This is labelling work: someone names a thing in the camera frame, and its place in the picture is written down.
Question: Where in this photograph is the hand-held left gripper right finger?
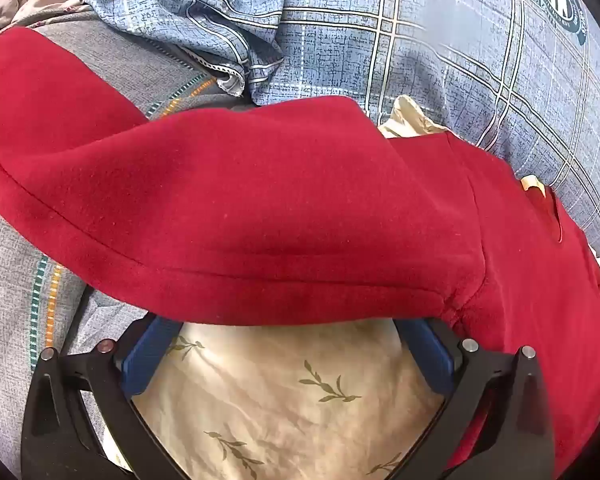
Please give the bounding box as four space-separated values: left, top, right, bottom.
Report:
395 317 557 480

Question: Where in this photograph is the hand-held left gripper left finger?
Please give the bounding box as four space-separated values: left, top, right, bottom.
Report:
21 316 191 480

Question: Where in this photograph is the red knit garment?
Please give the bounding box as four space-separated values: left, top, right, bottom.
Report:
0 26 600 480

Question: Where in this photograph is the cream leaf-print pillow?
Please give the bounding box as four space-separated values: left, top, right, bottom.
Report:
102 94 600 480

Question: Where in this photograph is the grey striped bedsheet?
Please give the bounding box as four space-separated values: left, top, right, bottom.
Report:
0 17 261 480

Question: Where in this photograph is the blue plaid duvet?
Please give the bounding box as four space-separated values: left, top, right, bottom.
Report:
87 0 600 261

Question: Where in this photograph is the beige crumpled cloth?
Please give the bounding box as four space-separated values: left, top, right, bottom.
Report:
0 0 112 43

